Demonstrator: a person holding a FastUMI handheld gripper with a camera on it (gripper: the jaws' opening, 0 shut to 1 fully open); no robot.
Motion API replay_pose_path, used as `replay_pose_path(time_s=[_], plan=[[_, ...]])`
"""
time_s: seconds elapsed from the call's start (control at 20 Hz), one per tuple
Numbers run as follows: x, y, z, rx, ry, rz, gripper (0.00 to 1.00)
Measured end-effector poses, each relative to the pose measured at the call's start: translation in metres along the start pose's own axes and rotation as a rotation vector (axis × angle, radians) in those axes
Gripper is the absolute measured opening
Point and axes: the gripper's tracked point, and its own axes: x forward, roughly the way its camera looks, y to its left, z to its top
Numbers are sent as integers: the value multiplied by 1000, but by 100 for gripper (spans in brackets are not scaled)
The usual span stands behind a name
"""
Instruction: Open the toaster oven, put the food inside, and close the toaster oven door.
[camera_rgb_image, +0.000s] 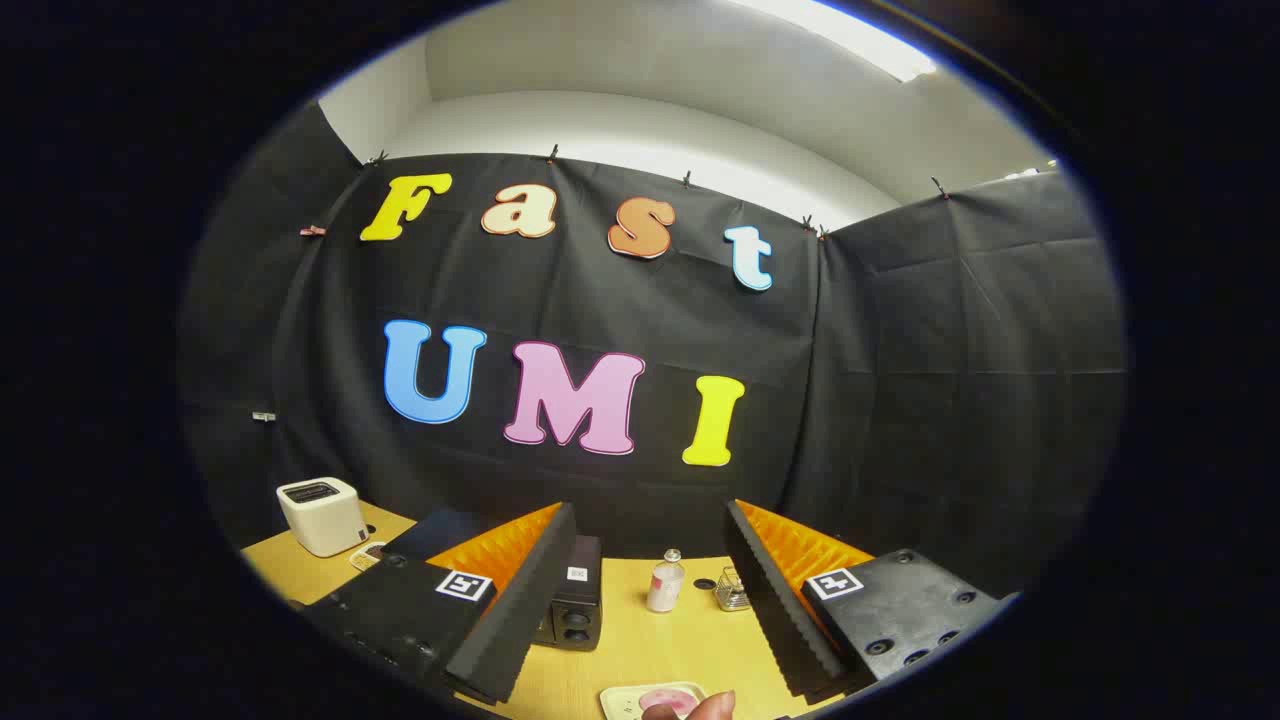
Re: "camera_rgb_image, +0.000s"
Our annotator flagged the white toaster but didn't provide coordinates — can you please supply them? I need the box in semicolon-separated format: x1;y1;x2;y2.
277;477;369;558

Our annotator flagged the cream cherry-print food tray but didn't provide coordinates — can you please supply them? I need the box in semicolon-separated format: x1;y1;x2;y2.
598;681;711;720

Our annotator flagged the clear bottle with white label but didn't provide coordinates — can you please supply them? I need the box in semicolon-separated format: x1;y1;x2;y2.
646;548;687;614

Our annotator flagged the black toaster oven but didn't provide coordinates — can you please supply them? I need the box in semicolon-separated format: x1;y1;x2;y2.
380;508;604;653

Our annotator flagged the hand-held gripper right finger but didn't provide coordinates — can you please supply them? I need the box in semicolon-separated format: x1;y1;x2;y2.
724;498;1021;701

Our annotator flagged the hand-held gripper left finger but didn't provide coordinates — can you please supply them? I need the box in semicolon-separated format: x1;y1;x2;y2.
298;502;579;705

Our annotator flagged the round pink food patty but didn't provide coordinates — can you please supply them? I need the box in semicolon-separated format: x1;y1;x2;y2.
638;688;701;719

